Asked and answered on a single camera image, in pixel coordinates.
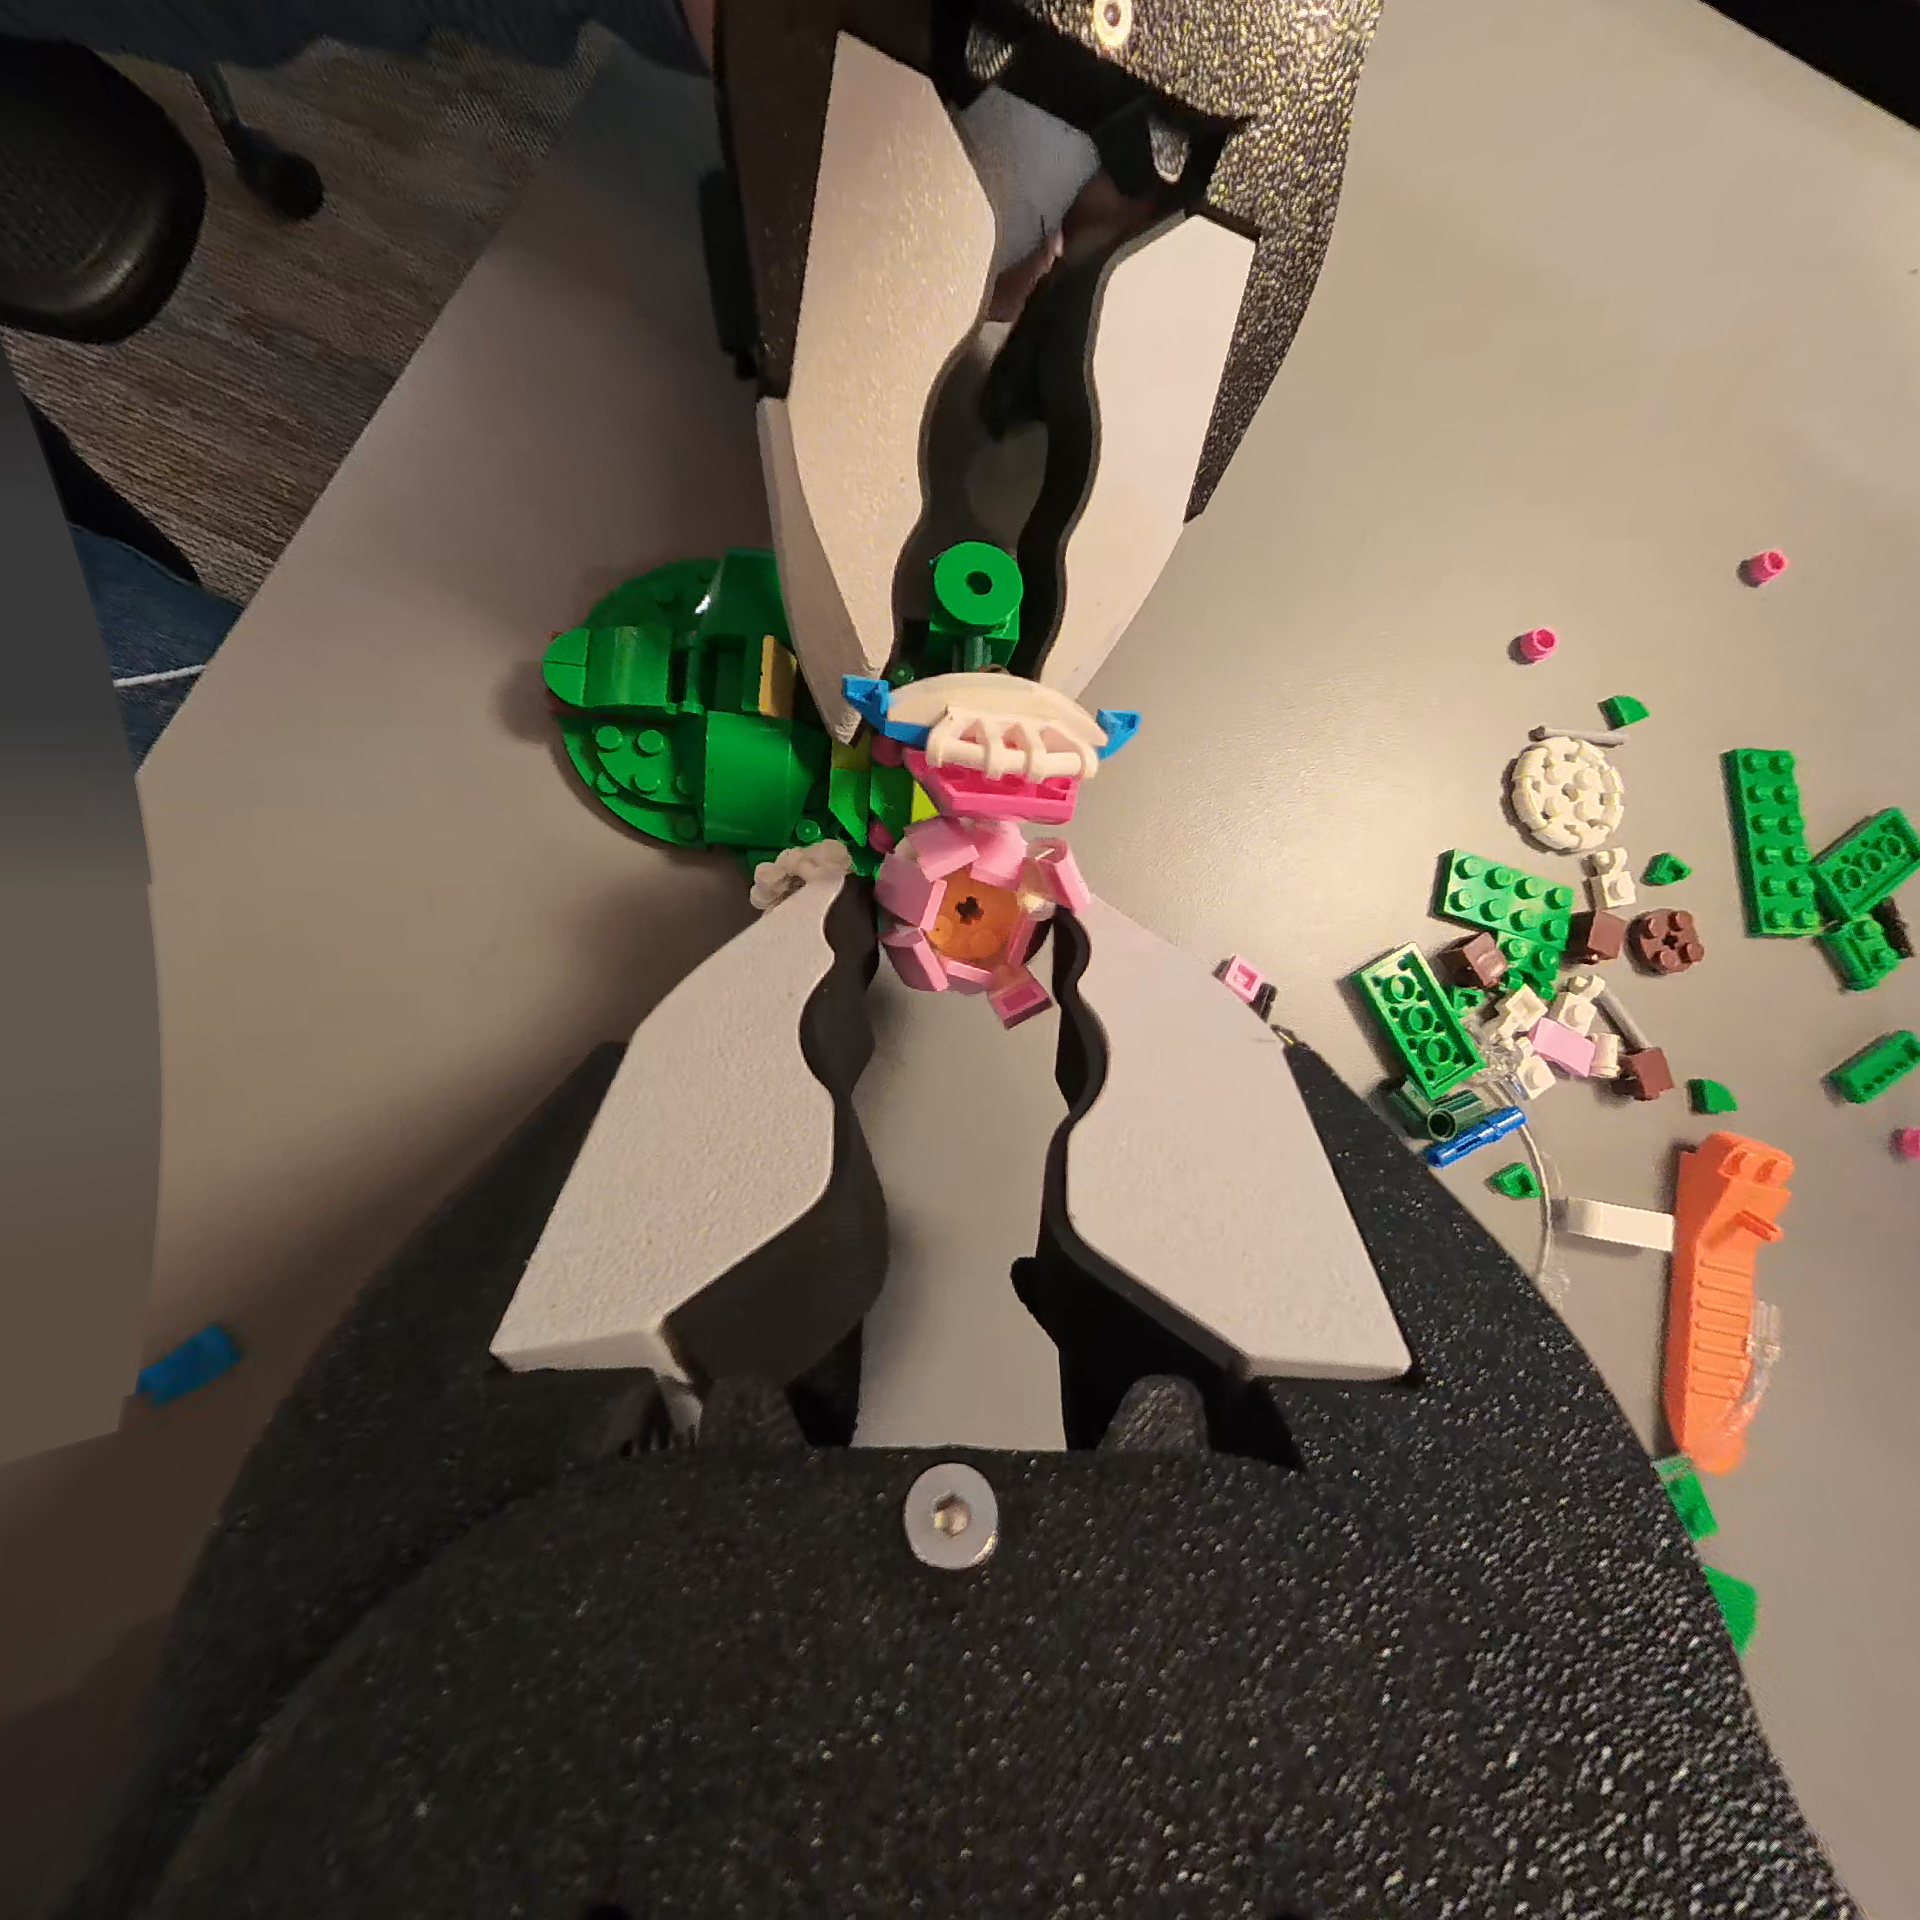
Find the green and pink lego flower model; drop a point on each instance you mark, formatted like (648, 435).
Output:
(743, 758)

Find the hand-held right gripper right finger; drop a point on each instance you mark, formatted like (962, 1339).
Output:
(1215, 1201)

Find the narrow green lego plate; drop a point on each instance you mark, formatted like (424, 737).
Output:
(1876, 1066)

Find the green wedge lego plate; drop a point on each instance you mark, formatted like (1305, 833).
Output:
(1505, 900)

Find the cluster of small mixed lego pieces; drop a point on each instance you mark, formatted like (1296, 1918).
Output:
(1553, 1037)

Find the blue lego axle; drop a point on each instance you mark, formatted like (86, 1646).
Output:
(1477, 1135)

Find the white paper strip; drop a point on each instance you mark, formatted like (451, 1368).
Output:
(1619, 1223)

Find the small green lego brick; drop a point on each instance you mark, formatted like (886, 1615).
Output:
(1860, 953)

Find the white round lego plate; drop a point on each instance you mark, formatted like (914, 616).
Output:
(1567, 791)

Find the pink lego bracket piece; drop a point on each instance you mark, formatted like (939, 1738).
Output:
(1241, 978)

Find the blue lego plate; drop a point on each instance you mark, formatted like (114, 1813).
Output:
(186, 1362)

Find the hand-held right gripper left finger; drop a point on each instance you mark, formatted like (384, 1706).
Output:
(674, 1201)

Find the wide green lego plate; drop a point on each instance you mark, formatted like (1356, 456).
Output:
(1411, 1020)

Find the person's leg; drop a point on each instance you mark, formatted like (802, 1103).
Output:
(150, 631)

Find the orange lego brick separator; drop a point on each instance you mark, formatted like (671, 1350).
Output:
(1719, 1322)

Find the dark green lego connector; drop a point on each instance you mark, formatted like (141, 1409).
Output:
(1445, 1118)

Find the small green lego piece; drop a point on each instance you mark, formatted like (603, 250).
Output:
(1689, 1499)
(1731, 1606)

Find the long green lego plate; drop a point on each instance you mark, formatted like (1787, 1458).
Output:
(1769, 840)

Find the brown round lego plate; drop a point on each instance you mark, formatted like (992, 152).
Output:
(1669, 942)

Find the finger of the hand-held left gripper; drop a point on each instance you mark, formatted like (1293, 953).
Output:
(868, 378)
(1154, 453)

